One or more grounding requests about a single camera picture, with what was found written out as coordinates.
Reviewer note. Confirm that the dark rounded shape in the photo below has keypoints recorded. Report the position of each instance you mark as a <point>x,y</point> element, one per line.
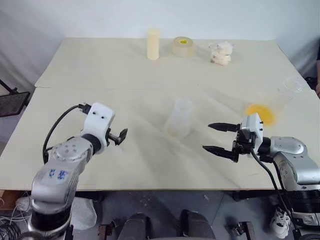
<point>135,226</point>
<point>197,225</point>

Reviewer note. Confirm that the clear plastic bag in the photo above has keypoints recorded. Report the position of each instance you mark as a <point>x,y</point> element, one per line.
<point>85,215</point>

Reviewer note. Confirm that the clear plastic cup centre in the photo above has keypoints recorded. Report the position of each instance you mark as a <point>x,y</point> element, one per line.
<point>178,120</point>

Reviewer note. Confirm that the rusty metal bracket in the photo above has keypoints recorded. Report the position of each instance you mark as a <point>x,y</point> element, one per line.
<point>243,228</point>
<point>105,230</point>

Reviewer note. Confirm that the black mesh panel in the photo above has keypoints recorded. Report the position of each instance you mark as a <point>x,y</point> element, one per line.
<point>12,102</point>

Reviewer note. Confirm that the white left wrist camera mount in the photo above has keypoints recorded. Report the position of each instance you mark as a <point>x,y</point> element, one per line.
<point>98,122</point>

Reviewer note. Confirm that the clear cup with orange juice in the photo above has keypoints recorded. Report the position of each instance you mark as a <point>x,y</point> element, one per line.
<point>261,113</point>

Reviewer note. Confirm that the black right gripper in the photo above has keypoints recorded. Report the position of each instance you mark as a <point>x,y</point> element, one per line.
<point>243,143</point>

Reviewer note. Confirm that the cardboard box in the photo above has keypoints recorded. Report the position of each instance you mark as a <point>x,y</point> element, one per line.
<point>7,200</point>

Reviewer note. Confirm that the white plush toy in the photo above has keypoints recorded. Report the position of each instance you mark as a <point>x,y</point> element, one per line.
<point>221,56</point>

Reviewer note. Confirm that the white sneaker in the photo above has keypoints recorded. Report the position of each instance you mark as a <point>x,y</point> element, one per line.
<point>280,222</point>

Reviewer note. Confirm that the black table foot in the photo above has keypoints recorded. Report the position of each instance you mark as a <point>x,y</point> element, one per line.
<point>239,195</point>

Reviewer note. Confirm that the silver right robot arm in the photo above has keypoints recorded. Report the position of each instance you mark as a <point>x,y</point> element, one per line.
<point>300,162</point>

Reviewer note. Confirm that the black stand leg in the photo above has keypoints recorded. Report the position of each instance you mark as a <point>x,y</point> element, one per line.
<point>7,86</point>

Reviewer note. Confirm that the cream cylinder container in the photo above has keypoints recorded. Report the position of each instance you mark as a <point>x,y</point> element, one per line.
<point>153,45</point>

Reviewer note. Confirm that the clear tape roll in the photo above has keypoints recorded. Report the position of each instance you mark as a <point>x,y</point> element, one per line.
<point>182,48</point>

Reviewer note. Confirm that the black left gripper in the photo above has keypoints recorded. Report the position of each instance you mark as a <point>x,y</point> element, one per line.
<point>113,136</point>

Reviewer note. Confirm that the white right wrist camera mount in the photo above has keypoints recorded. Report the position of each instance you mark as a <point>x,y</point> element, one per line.
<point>253,123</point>

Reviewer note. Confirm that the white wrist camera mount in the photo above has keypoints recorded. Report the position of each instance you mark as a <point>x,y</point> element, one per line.
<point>98,122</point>
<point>253,123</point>

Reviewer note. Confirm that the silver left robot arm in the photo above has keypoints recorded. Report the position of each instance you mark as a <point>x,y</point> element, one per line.
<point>57,175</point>

